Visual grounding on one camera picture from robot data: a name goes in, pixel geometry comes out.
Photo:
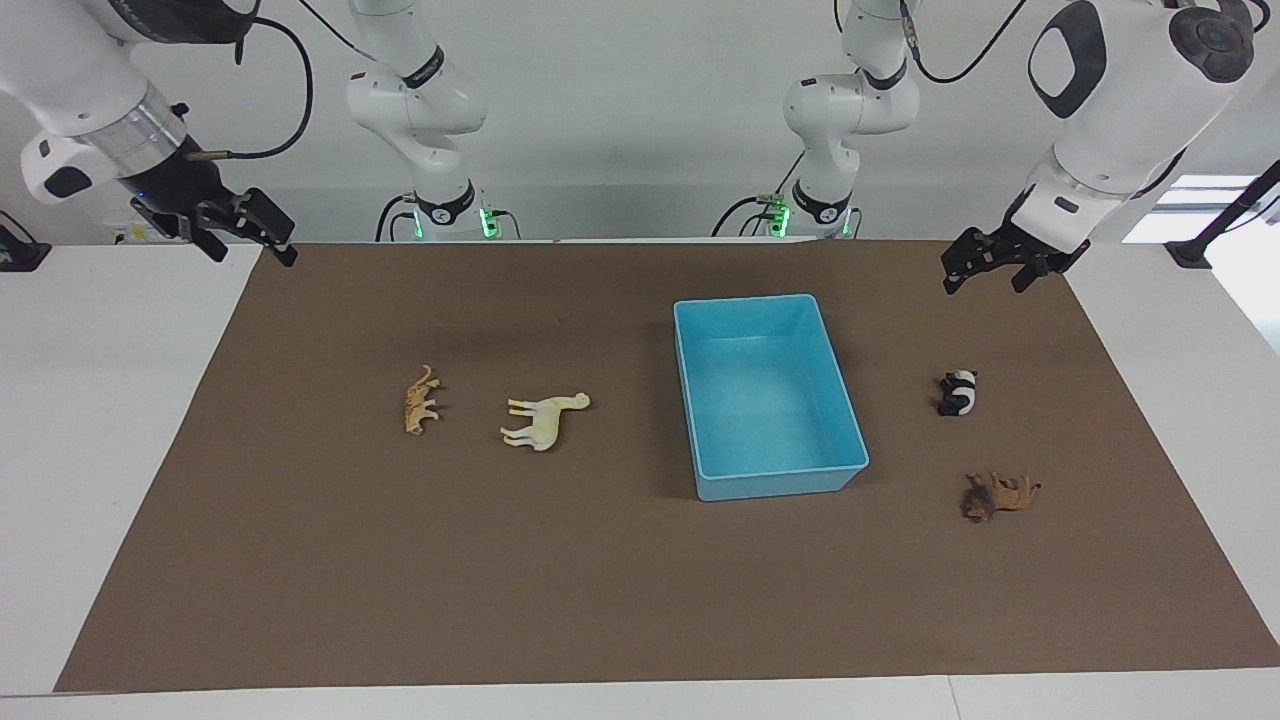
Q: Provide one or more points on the black stand with rod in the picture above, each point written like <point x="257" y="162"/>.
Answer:
<point x="1215" y="225"/>

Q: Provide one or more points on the white box with yellow labels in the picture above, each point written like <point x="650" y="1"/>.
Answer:
<point x="130" y="235"/>

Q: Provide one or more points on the cream llama toy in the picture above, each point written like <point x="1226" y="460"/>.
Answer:
<point x="540" y="422"/>

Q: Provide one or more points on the brown table mat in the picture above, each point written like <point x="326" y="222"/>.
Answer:
<point x="600" y="580"/>

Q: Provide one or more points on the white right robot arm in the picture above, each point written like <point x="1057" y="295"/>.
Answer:
<point x="70" y="90"/>

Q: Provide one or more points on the orange striped tiger toy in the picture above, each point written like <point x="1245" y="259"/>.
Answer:
<point x="420" y="402"/>

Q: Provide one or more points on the black and white panda toy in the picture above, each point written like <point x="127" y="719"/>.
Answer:
<point x="960" y="393"/>

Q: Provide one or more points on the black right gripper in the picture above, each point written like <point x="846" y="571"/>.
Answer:
<point x="185" y="190"/>

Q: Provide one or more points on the brown lion toy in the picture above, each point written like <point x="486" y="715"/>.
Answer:
<point x="1000" y="495"/>

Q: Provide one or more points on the light blue storage box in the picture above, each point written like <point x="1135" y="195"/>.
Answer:
<point x="765" y="400"/>

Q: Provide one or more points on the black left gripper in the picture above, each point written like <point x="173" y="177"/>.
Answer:
<point x="1030" y="245"/>

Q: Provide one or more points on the small black table clamp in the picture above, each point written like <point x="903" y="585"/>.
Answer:
<point x="18" y="252"/>

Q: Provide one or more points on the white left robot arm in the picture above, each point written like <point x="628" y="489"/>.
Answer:
<point x="1100" y="130"/>

